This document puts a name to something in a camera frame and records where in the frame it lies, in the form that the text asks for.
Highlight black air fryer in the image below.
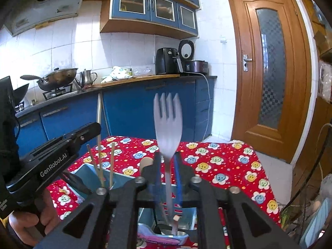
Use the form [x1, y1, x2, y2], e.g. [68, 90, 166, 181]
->
[155, 47, 182, 76]

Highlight blue lower cabinets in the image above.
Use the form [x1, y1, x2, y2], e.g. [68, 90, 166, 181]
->
[14, 76, 216, 156]

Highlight white power cable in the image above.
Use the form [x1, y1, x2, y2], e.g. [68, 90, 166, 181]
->
[200, 73, 212, 142]

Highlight metal door handle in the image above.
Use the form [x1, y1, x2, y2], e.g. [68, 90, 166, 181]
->
[242, 54, 253, 72]

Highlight clear plastic bag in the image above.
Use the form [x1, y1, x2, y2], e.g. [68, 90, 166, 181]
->
[319, 59, 332, 99]

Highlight light blue utensil container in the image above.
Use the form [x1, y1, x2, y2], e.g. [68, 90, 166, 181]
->
[69, 163, 198, 247]

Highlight glass-door wall cabinet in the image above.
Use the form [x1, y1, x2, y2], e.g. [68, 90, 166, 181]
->
[100, 0, 201, 38]

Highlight steel wok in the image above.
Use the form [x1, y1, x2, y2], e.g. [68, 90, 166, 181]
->
[20, 67, 79, 91]

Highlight pink plastic utensil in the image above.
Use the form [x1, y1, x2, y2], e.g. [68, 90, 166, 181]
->
[137, 224, 182, 246]

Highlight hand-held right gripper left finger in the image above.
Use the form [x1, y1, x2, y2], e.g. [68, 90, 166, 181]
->
[34, 152, 163, 249]

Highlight red flowered tablecloth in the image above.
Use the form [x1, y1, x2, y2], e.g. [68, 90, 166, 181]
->
[47, 135, 282, 249]

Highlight black rice cooker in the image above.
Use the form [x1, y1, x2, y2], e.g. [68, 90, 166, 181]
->
[178, 39, 209, 75]

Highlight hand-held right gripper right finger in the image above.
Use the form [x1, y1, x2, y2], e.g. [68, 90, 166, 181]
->
[174, 152, 303, 249]

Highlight pale plastic fork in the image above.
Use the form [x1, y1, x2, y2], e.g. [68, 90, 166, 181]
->
[153, 92, 182, 222]

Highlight black utensil handle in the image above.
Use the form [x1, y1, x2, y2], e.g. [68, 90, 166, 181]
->
[61, 171, 93, 195]

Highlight person's left hand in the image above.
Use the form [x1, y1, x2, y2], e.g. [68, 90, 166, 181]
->
[8, 187, 62, 247]

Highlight pale plastic spoon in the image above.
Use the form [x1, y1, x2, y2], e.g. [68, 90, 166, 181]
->
[140, 157, 154, 180]

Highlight grey range hood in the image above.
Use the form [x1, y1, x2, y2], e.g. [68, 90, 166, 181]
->
[4, 0, 89, 37]

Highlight light blue plastic item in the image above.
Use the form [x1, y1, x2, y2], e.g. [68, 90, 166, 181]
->
[300, 174, 332, 240]

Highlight green onions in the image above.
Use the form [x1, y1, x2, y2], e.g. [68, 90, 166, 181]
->
[281, 204, 294, 227]

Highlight black wok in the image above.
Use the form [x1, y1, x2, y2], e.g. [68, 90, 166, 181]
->
[12, 83, 30, 103]

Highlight wooden shelf unit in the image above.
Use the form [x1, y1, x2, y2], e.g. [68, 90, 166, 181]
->
[298, 0, 332, 104]

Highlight wooden chopstick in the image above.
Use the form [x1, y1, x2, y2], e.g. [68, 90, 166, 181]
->
[96, 93, 105, 188]
[86, 143, 103, 186]
[109, 142, 116, 190]

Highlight white cloth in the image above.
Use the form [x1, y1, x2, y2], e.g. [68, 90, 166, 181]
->
[102, 66, 135, 82]

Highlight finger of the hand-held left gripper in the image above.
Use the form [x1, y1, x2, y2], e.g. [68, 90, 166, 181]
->
[61, 122, 102, 153]

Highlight wooden door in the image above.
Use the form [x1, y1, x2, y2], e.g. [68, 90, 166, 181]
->
[226, 0, 319, 164]

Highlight steel kettle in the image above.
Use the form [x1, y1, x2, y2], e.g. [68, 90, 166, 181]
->
[75, 69, 98, 89]

